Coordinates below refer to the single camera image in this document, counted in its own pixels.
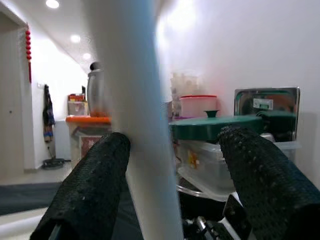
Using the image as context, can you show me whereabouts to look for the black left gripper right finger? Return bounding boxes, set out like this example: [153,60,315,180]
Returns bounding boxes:
[217,125,320,240]

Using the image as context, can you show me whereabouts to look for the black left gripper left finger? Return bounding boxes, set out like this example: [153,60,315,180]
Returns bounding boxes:
[29,132,131,240]

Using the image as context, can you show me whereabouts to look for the white plastic table leg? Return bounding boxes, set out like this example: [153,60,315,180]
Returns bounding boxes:
[89,0,185,240]

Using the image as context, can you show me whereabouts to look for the red food poster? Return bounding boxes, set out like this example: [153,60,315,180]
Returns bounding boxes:
[79,136,104,160]

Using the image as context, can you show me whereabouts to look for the white appliance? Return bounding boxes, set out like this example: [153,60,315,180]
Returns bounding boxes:
[54,119,73,161]

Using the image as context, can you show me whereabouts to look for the clear plastic storage box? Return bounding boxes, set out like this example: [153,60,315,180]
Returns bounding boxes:
[174,138,302,202]

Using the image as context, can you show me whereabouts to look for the clear bin orange lid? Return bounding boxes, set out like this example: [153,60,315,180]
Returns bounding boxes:
[65,116,113,161]

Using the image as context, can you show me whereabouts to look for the colourful hanging cloth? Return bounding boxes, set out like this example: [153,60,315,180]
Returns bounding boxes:
[42,84,56,144]

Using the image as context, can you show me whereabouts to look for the tan box red print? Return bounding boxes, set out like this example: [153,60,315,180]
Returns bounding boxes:
[67,93,89,117]

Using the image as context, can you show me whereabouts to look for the rectangular steel tray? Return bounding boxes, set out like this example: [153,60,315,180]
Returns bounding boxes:
[233,86,301,142]

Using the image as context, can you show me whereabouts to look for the green round lid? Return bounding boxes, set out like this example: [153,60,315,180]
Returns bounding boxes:
[169,109,263,141]

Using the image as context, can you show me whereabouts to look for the large steel pot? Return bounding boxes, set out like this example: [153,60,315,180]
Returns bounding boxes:
[86,62,106,118]

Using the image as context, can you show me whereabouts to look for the clear tub red lid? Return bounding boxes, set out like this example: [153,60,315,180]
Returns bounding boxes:
[179,94,218,118]

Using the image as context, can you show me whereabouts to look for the stack clear plastic containers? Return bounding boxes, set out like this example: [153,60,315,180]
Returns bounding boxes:
[169,71,204,101]

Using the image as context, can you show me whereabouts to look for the black cable coil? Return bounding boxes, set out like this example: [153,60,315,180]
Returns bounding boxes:
[42,158,65,170]

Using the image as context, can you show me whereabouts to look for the red hanging ornament string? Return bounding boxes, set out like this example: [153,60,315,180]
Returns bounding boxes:
[24,23,33,84]

